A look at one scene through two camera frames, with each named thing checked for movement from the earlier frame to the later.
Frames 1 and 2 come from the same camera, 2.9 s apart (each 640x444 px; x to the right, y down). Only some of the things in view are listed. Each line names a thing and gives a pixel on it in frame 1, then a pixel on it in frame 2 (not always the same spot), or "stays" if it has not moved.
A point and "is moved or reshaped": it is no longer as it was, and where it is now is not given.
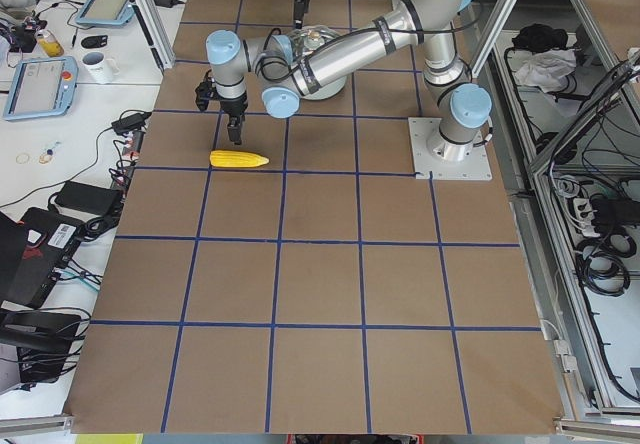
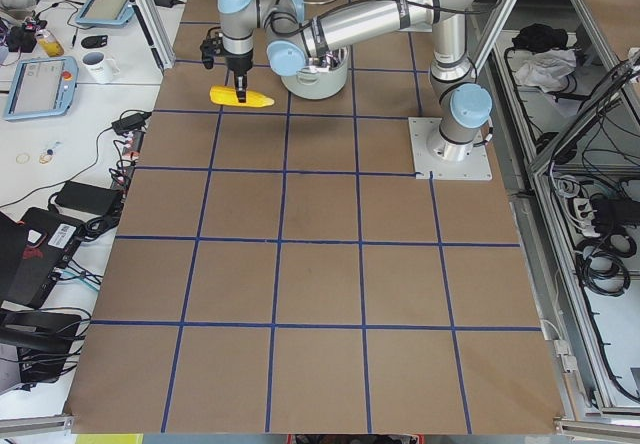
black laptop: (33, 250) stays
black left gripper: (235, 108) → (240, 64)
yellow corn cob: (235, 159) is moved or reshaped
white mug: (100, 70) stays
